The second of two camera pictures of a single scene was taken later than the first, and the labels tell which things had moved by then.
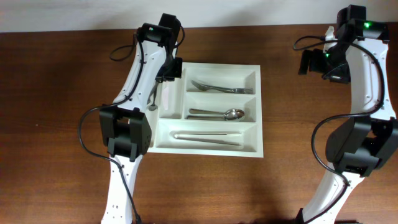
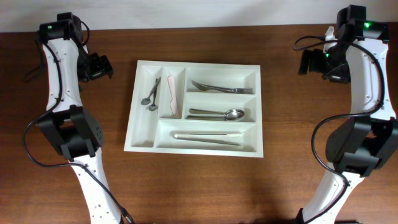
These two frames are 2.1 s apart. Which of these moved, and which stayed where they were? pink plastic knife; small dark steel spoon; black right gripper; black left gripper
Moved: pink plastic knife; black left gripper
Stayed: black right gripper; small dark steel spoon
